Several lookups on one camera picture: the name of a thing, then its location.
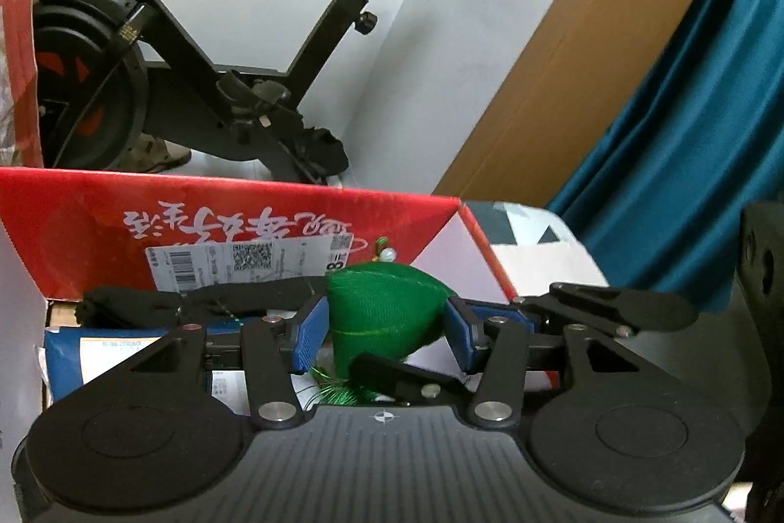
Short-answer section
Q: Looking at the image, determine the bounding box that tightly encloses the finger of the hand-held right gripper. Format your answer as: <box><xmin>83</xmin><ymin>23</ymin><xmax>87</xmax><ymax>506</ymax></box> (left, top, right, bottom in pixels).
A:
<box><xmin>465</xmin><ymin>283</ymin><xmax>696</xmax><ymax>340</ymax></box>
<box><xmin>352</xmin><ymin>352</ymin><xmax>480</xmax><ymax>404</ymax></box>

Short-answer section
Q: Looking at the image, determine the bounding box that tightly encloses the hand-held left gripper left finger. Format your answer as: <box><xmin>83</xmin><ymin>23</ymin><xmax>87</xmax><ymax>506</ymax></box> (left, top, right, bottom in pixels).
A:
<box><xmin>128</xmin><ymin>296</ymin><xmax>332</xmax><ymax>431</ymax></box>

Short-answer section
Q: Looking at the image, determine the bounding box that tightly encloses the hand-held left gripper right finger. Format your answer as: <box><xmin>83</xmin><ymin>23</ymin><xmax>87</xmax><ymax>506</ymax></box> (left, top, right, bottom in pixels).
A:
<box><xmin>447</xmin><ymin>299</ymin><xmax>650</xmax><ymax>431</ymax></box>

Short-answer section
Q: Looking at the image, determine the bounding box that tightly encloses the green tasselled sachet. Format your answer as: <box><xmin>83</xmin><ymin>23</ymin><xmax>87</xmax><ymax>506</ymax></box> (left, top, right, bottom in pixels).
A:
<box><xmin>309</xmin><ymin>238</ymin><xmax>457</xmax><ymax>409</ymax></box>

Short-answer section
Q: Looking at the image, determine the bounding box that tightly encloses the black sock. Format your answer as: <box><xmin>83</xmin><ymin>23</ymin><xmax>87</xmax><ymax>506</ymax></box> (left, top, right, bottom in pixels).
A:
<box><xmin>78</xmin><ymin>281</ymin><xmax>328</xmax><ymax>329</ymax></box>

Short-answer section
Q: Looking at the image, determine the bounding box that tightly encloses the blue plastic packet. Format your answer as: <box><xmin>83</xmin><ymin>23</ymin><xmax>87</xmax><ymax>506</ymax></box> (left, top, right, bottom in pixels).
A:
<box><xmin>42</xmin><ymin>322</ymin><xmax>246</xmax><ymax>404</ymax></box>

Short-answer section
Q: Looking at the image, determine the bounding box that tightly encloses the red cardboard box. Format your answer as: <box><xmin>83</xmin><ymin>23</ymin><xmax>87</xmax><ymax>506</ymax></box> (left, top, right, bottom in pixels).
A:
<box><xmin>0</xmin><ymin>166</ymin><xmax>564</xmax><ymax>441</ymax></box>

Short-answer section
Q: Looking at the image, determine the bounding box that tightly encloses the printed white tablecloth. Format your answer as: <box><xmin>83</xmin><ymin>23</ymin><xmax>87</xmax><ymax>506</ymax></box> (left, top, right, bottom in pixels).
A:
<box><xmin>462</xmin><ymin>200</ymin><xmax>613</xmax><ymax>377</ymax></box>

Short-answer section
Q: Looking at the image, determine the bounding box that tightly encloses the blue curtain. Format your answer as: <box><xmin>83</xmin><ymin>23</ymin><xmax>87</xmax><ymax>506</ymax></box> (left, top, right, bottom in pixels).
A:
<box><xmin>545</xmin><ymin>0</ymin><xmax>784</xmax><ymax>316</ymax></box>

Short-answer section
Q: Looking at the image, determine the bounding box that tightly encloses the brown wooden board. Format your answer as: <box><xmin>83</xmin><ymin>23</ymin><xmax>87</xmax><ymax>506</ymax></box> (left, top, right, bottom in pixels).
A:
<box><xmin>432</xmin><ymin>0</ymin><xmax>745</xmax><ymax>211</ymax></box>

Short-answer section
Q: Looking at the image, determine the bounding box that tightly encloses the black exercise bike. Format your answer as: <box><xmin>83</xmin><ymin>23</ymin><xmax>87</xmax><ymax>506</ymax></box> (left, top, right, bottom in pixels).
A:
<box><xmin>33</xmin><ymin>0</ymin><xmax>474</xmax><ymax>187</ymax></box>

